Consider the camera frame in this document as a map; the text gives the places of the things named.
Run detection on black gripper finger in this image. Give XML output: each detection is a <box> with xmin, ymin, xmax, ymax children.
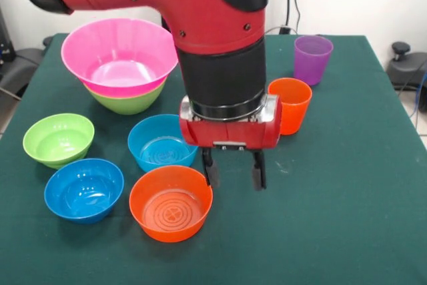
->
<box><xmin>201</xmin><ymin>146</ymin><xmax>221</xmax><ymax>188</ymax></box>
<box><xmin>249</xmin><ymin>150</ymin><xmax>268</xmax><ymax>192</ymax></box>

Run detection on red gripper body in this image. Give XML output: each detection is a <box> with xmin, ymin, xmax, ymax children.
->
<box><xmin>179</xmin><ymin>93</ymin><xmax>283</xmax><ymax>150</ymax></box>

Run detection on wide light blue bowl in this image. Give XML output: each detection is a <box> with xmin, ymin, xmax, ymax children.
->
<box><xmin>127</xmin><ymin>113</ymin><xmax>199</xmax><ymax>173</ymax></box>

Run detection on large pink bowl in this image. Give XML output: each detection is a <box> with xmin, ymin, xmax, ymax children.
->
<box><xmin>60</xmin><ymin>17</ymin><xmax>179</xmax><ymax>98</ymax></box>

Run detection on orange bowl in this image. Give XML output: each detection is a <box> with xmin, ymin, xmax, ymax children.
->
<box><xmin>129</xmin><ymin>165</ymin><xmax>214</xmax><ymax>243</ymax></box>

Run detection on dark green tablecloth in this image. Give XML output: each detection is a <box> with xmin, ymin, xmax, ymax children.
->
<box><xmin>0</xmin><ymin>33</ymin><xmax>427</xmax><ymax>285</ymax></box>

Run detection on orange cup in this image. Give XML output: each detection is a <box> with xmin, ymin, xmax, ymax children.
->
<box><xmin>268</xmin><ymin>77</ymin><xmax>313</xmax><ymax>136</ymax></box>

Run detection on large green bowl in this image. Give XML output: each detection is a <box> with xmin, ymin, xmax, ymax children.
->
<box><xmin>83</xmin><ymin>77</ymin><xmax>167</xmax><ymax>115</ymax></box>

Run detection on purple cup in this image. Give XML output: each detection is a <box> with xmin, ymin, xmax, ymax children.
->
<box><xmin>293</xmin><ymin>35</ymin><xmax>334</xmax><ymax>86</ymax></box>

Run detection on dark blue bowl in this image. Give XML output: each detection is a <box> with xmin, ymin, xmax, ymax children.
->
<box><xmin>43</xmin><ymin>158</ymin><xmax>125</xmax><ymax>225</ymax></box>

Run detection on small green bowl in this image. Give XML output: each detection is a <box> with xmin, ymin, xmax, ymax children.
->
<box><xmin>22</xmin><ymin>113</ymin><xmax>95</xmax><ymax>170</ymax></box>

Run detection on black equipment with knob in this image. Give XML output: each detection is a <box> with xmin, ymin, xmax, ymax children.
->
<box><xmin>386</xmin><ymin>41</ymin><xmax>427</xmax><ymax>114</ymax></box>

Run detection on black and grey equipment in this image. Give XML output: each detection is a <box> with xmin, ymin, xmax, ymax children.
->
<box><xmin>0</xmin><ymin>4</ymin><xmax>46</xmax><ymax>99</ymax></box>

